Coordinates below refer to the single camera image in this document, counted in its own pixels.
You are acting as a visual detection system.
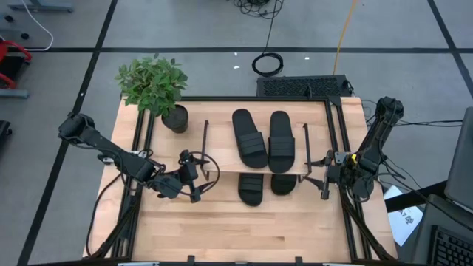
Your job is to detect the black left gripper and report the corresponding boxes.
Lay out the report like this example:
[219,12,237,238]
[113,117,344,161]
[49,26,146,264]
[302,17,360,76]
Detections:
[179,149,217,204]

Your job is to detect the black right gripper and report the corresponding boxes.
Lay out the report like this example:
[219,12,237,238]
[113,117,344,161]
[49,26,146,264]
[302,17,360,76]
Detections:
[298,149,352,201]

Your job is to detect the wooden shelf with black legs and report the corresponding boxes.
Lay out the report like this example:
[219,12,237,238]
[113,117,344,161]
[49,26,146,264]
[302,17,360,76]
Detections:
[201,119,315,182]

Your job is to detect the black rubber slide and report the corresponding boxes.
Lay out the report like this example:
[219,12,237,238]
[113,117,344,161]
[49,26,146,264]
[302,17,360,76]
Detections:
[268,110,296,174]
[270,174,298,197]
[231,108,269,170]
[237,172,265,208]

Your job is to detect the black computer case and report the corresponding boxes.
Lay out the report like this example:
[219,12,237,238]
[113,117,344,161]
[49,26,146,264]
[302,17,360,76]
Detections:
[256,75,353,99]

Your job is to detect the black desk bar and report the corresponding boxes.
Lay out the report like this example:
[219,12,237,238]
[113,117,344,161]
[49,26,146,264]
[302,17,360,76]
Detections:
[384,180,448,214]

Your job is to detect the white paper sheet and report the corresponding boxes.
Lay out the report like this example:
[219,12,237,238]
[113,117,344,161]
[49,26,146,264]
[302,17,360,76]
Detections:
[383,184,424,248]

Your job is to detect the green plant in black pot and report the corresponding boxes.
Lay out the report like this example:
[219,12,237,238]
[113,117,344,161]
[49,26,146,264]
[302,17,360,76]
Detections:
[115,53,190,134]

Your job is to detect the grey desk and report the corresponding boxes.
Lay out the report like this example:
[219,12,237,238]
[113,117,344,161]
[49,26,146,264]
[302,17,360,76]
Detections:
[412,194,473,266]

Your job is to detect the grey monitor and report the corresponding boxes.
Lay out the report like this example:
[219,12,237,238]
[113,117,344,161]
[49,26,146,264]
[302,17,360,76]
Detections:
[443,106,473,215]

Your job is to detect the black keyboard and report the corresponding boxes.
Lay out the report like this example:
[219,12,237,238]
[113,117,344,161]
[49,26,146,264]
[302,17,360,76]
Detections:
[426,224,473,266]

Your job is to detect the grey desk foot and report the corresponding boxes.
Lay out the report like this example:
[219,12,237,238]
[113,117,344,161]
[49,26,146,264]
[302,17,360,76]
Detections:
[0,88,30,100]
[9,0,74,14]

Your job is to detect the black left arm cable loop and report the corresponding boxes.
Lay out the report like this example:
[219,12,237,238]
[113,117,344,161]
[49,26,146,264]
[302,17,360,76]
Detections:
[177,150,222,197]

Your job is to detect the black metal rig frame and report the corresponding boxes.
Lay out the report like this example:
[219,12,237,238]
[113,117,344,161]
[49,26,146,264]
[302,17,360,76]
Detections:
[83,95,398,265]

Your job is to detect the long black cable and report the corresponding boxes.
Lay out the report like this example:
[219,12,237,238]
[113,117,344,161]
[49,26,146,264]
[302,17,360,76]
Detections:
[85,172,126,259]

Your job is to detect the coiled black cable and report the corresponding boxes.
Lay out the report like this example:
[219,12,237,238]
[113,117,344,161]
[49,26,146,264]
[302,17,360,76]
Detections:
[251,0,285,78]

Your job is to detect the black floor cable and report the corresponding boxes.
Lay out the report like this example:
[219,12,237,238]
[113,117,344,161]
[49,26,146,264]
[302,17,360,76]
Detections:
[361,98,465,129]

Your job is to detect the yellow cable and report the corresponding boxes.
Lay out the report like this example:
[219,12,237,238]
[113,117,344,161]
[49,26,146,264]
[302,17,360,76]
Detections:
[332,0,358,75]

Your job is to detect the tangled black cables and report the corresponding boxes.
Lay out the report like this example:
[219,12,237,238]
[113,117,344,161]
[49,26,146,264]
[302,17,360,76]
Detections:
[233,0,285,20]

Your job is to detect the white cable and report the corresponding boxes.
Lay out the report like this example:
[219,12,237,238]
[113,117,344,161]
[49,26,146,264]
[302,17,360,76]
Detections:
[20,0,55,52]

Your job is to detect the red chair frame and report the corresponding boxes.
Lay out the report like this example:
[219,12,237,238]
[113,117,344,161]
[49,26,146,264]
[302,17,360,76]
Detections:
[0,39,33,89]

